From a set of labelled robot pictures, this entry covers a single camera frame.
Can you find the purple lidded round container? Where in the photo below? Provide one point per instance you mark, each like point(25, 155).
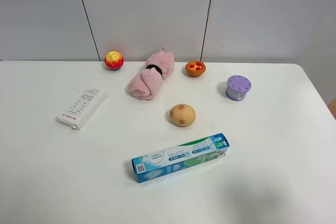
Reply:
point(237, 87)

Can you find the blue green toothpaste box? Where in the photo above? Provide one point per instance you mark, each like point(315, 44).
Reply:
point(174, 159)

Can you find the rolled pink towel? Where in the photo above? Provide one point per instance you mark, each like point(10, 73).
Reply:
point(148, 82)

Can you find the toy bread bun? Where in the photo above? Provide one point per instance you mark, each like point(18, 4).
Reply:
point(182, 115)

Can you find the red yellow toy ball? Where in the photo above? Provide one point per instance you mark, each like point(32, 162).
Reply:
point(114, 60)

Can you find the white cardboard box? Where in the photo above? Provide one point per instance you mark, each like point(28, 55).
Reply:
point(83, 107)

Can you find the toy fruit tart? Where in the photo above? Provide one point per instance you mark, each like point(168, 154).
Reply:
point(195, 68)

